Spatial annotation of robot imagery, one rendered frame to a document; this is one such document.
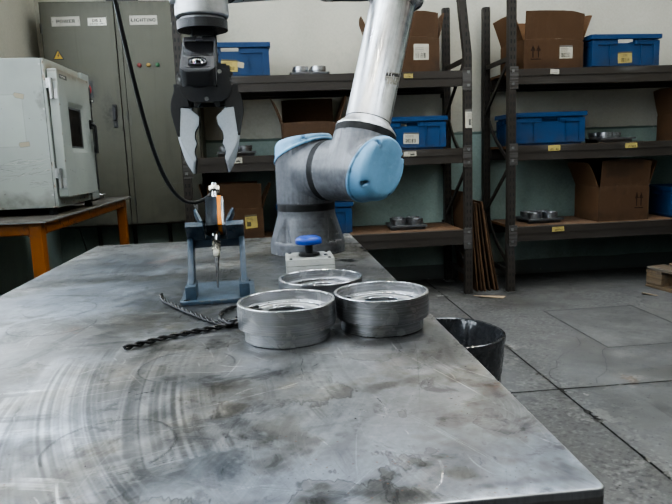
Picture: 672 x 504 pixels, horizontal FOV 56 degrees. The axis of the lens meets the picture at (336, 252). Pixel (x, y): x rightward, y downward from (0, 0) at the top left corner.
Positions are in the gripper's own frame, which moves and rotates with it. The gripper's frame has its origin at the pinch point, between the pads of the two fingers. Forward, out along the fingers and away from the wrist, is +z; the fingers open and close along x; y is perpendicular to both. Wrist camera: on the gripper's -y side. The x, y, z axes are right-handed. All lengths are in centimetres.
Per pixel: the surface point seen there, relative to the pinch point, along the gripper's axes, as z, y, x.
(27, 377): 18.7, -32.9, 16.8
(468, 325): 57, 102, -77
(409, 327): 17.9, -29.6, -20.6
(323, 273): 15.1, -10.3, -14.2
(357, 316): 16.3, -29.4, -15.1
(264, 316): 15.1, -31.1, -5.3
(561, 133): -10, 317, -227
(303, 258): 14.1, -2.8, -12.3
